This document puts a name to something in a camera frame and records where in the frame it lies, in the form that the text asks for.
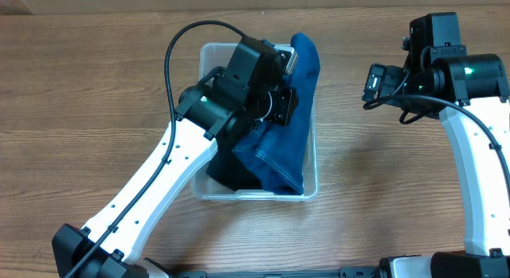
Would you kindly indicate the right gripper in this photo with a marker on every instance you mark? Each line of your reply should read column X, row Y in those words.
column 398, row 79

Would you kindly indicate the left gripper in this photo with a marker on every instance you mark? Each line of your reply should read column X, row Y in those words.
column 284, row 105

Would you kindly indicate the blue denim jeans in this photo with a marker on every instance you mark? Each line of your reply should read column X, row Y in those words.
column 273, row 155

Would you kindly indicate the clear plastic storage container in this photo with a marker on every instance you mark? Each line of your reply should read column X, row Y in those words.
column 206, row 188

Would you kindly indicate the black cloth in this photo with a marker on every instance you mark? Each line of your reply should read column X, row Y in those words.
column 229, row 171

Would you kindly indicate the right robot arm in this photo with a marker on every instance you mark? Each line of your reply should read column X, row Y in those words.
column 469, row 95

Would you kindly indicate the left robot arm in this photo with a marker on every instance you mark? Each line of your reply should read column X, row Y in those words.
column 214, row 113

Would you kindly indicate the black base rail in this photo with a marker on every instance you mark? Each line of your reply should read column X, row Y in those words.
column 275, row 274

